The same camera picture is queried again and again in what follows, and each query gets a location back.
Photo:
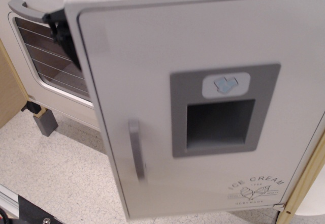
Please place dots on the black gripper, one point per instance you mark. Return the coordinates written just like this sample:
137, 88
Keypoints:
60, 34

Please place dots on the grey fridge door handle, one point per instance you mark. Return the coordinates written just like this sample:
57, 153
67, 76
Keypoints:
136, 145

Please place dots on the white toy fridge door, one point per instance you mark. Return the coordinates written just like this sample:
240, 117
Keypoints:
129, 48

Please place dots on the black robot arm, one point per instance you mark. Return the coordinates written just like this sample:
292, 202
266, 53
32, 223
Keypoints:
61, 34

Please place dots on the white oven door with window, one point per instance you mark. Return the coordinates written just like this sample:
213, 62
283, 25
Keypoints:
48, 75

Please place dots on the light wooden side panel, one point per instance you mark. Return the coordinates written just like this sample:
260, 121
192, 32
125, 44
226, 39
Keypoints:
13, 94

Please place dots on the grey kitchen leg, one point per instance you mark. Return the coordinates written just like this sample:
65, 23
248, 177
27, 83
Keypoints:
46, 123

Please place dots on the grey ice dispenser panel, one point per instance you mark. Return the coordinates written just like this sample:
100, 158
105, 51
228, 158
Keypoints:
220, 111

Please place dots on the grey oven door handle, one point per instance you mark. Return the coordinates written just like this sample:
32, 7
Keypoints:
20, 8

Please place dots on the aluminium rail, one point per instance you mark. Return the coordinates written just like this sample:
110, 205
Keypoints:
9, 202

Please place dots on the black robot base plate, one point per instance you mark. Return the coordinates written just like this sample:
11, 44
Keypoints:
29, 213

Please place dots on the light wooden right post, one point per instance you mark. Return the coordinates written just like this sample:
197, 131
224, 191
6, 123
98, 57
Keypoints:
309, 175

